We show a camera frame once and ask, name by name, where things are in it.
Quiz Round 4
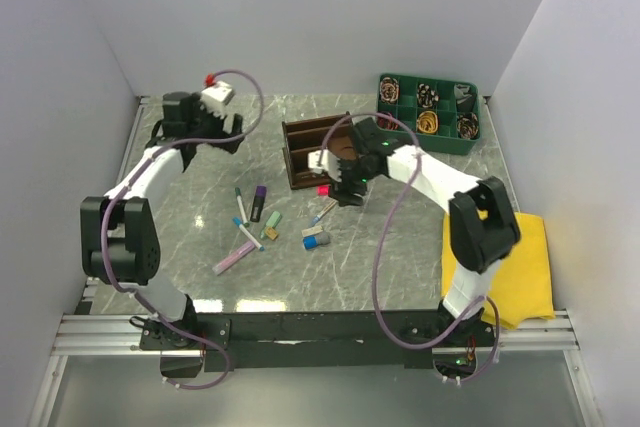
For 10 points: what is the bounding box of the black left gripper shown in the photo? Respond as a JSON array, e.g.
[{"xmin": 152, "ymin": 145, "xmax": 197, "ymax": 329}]
[{"xmin": 188, "ymin": 93, "xmax": 244, "ymax": 154}]

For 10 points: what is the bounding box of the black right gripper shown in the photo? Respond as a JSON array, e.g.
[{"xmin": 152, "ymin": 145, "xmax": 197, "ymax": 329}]
[{"xmin": 328, "ymin": 156, "xmax": 381, "ymax": 208}]

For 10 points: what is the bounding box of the blue tip long marker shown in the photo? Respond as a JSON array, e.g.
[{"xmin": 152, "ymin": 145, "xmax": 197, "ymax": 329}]
[{"xmin": 310, "ymin": 200, "xmax": 338, "ymax": 226}]

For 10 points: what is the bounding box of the black purple highlighter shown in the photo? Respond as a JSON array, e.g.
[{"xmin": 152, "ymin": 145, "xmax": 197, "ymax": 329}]
[{"xmin": 250, "ymin": 185, "xmax": 267, "ymax": 223}]

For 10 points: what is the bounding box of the green cap white marker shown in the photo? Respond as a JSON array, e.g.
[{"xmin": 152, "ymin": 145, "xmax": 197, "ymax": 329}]
[{"xmin": 234, "ymin": 187, "xmax": 249, "ymax": 225}]

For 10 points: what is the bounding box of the lilac pen case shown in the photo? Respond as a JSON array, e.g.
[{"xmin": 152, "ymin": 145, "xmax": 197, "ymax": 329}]
[{"xmin": 213, "ymin": 241, "xmax": 256, "ymax": 276}]

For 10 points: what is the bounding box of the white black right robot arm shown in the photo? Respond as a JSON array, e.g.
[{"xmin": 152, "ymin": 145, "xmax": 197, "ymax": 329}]
[{"xmin": 307, "ymin": 116, "xmax": 521, "ymax": 345}]

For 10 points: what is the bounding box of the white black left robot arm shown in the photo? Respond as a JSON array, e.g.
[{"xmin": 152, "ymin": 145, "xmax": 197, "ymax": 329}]
[{"xmin": 80, "ymin": 82, "xmax": 243, "ymax": 349}]

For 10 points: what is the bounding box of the orange navy striped rolled tie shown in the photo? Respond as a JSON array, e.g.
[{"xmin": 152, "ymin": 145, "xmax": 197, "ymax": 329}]
[{"xmin": 376, "ymin": 112, "xmax": 399, "ymax": 131}]

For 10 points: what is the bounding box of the brown wooden desk organizer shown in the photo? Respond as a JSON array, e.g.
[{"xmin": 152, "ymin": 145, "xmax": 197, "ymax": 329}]
[{"xmin": 281, "ymin": 111, "xmax": 361, "ymax": 192}]

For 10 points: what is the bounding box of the blue grey glue stick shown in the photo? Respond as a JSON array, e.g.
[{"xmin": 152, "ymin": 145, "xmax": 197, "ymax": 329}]
[{"xmin": 303, "ymin": 231, "xmax": 331, "ymax": 250}]

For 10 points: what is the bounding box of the yellow patterned rolled tie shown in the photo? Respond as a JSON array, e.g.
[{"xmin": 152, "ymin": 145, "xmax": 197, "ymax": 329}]
[{"xmin": 416, "ymin": 110, "xmax": 439, "ymax": 135}]

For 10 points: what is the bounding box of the pink black floral rolled tie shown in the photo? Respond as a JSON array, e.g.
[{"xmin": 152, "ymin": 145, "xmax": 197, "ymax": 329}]
[{"xmin": 379, "ymin": 76, "xmax": 400, "ymax": 104}]

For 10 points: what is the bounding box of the dark patterned rolled tie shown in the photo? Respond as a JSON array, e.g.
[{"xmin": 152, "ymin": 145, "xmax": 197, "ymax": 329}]
[{"xmin": 416, "ymin": 83, "xmax": 440, "ymax": 109}]

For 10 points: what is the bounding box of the green divided storage tray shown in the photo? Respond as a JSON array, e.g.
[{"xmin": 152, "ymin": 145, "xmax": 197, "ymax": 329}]
[{"xmin": 376, "ymin": 73, "xmax": 481, "ymax": 155}]

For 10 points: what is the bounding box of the black beige floral rolled tie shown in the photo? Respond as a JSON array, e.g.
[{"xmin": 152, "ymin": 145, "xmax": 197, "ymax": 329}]
[{"xmin": 456, "ymin": 112, "xmax": 479, "ymax": 140}]

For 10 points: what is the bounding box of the grey folded cloth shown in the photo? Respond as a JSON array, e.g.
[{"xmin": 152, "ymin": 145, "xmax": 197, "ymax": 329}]
[{"xmin": 453, "ymin": 84, "xmax": 477, "ymax": 113}]

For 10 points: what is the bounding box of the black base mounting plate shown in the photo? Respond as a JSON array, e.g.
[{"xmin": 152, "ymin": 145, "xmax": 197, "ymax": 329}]
[{"xmin": 138, "ymin": 310, "xmax": 496, "ymax": 374}]

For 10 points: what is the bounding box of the yellow folded cloth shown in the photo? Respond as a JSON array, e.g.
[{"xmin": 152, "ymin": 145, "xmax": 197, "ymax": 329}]
[{"xmin": 440, "ymin": 210, "xmax": 557, "ymax": 331}]

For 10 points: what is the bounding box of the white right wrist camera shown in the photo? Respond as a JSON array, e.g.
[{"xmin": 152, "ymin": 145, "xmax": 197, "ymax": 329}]
[{"xmin": 307, "ymin": 149, "xmax": 339, "ymax": 179}]

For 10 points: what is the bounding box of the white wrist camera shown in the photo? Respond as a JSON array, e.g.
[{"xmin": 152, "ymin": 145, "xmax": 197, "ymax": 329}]
[
  {"xmin": 307, "ymin": 149, "xmax": 339, "ymax": 179},
  {"xmin": 200, "ymin": 81, "xmax": 235, "ymax": 109}
]

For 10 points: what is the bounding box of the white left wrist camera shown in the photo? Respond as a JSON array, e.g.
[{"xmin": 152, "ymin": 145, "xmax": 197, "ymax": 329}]
[{"xmin": 200, "ymin": 81, "xmax": 235, "ymax": 109}]

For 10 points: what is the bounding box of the aluminium frame rail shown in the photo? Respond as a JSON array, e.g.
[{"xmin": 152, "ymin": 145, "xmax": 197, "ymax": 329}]
[{"xmin": 52, "ymin": 311, "xmax": 579, "ymax": 356}]

